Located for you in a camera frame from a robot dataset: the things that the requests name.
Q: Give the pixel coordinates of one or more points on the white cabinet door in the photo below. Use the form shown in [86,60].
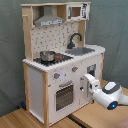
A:
[93,66]

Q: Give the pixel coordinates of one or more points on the black toy faucet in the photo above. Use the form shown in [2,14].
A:
[72,42]

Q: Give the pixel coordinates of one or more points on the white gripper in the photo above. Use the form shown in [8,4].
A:
[90,85]

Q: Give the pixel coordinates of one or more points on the grey toy sink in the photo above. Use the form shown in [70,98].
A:
[79,51]

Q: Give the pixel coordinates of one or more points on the toy microwave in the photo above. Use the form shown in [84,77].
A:
[76,12]

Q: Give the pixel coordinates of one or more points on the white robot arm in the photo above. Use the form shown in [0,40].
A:
[110,96]

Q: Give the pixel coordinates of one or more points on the wooden toy kitchen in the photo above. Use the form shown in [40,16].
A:
[38,78]

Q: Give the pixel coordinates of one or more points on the silver toy pot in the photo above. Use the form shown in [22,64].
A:
[47,55]

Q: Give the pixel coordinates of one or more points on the left red stove knob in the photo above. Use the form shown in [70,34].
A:
[56,75]

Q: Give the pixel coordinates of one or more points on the right red stove knob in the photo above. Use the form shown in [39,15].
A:
[74,69]

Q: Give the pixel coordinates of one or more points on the white oven door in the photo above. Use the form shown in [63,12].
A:
[64,98]

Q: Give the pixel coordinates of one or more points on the grey range hood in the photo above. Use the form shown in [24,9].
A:
[48,18]

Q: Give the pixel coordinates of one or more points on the black toy stovetop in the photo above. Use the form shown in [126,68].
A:
[58,59]

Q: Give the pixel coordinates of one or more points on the red stove knob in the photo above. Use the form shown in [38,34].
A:
[56,75]
[74,69]

